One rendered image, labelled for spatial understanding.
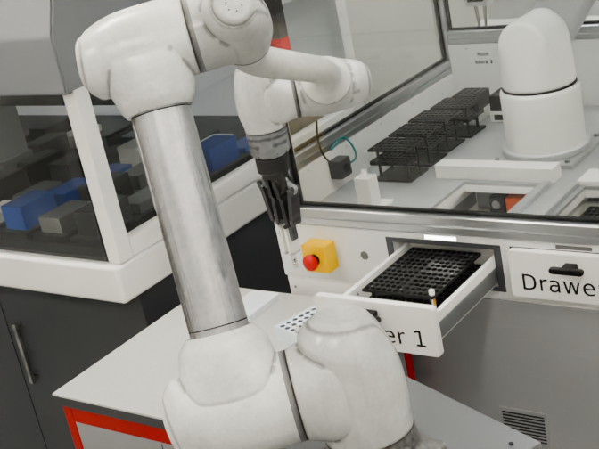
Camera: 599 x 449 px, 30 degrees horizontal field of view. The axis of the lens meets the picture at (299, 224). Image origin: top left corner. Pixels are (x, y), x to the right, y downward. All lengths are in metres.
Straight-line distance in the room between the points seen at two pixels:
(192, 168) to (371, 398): 0.47
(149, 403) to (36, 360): 1.00
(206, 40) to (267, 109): 0.58
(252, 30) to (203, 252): 0.36
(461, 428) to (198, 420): 0.46
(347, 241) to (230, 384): 0.95
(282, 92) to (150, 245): 0.74
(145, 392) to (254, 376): 0.76
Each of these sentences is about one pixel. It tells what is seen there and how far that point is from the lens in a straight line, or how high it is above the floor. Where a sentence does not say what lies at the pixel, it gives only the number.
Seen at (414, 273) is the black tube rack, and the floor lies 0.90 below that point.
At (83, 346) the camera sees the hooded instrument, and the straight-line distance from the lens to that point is 3.22.
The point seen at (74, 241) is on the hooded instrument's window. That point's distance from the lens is 2.94.
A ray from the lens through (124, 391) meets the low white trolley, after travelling 2.55.
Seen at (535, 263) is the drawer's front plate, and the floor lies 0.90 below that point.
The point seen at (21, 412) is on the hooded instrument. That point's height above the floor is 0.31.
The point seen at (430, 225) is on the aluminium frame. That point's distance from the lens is 2.52.
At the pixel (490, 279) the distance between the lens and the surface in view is 2.47.
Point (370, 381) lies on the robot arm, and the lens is 1.78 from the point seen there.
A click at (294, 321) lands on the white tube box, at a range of 2.59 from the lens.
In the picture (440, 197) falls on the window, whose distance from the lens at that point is 2.50.
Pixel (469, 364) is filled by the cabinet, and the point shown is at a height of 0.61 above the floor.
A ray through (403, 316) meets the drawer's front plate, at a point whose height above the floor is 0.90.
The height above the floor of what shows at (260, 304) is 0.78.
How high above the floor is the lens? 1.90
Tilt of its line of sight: 21 degrees down
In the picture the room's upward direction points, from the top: 12 degrees counter-clockwise
